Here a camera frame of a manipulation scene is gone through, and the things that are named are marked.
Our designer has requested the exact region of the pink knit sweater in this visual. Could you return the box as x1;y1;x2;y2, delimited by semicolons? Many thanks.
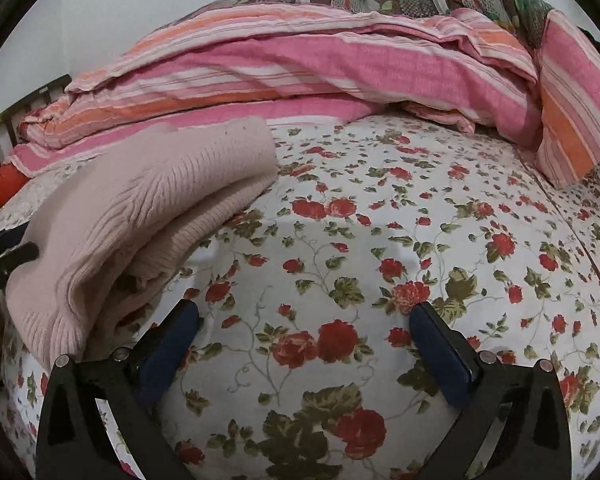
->
6;117;277;368

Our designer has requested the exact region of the dark wooden headboard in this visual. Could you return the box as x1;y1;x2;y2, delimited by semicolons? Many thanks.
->
0;74;72;167

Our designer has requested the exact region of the floral bed sheet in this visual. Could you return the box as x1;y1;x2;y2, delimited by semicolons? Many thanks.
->
0;112;600;480

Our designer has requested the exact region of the pink striped quilt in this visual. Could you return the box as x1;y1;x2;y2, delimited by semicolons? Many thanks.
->
9;3;600;188

